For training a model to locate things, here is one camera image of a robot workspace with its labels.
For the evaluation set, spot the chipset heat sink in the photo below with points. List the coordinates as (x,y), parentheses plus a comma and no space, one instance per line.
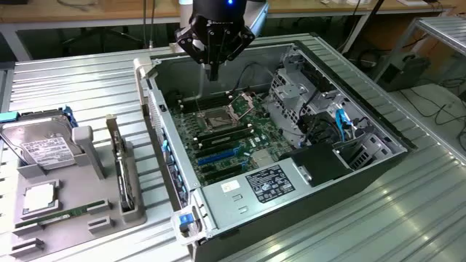
(266,158)

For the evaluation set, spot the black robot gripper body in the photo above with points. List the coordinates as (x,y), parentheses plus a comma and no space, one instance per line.
(218,13)

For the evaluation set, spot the silver CPU chip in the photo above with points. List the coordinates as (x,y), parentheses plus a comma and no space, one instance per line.
(41,199)

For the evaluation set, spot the blue expansion slot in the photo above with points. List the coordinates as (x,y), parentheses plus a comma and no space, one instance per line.
(217,158)

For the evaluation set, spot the silver hard disk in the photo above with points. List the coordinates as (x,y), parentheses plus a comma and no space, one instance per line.
(41,142)

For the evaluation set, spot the grey power supply unit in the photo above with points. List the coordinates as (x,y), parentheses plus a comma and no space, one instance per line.
(226,202)

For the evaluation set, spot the wooden desk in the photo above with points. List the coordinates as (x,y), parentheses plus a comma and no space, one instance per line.
(91,13)

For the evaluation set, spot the blue case latch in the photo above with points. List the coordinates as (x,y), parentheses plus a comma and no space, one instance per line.
(186,219)

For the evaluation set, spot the black graphics card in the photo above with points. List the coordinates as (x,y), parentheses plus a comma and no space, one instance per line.
(122,169)

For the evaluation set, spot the silver drive cage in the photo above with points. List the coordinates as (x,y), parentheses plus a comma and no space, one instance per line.
(288,92)

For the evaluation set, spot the metal slat table frame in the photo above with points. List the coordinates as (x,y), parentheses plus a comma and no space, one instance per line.
(444,30)

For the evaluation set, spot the grey parts rack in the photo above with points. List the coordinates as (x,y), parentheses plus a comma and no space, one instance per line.
(77,191)

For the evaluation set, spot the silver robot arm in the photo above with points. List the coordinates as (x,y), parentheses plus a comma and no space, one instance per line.
(260,16)

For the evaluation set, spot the green motherboard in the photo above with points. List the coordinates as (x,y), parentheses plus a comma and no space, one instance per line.
(256,142)

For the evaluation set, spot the blue disk caddy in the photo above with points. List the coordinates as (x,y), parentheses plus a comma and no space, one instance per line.
(69,116)

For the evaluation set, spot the silver disk bay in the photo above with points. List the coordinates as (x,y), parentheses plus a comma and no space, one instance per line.
(372,147)

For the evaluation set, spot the black installed RAM stick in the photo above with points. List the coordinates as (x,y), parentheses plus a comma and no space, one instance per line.
(222,136)

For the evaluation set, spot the green RAM stick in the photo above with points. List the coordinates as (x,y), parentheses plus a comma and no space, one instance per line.
(55,217)

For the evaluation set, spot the open black PC case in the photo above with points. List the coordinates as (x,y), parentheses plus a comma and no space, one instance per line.
(256,240)

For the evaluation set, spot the black plastic air duct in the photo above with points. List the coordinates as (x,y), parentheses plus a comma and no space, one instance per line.
(321,163)

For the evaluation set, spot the CPU socket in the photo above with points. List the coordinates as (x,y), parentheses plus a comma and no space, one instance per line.
(218,118)

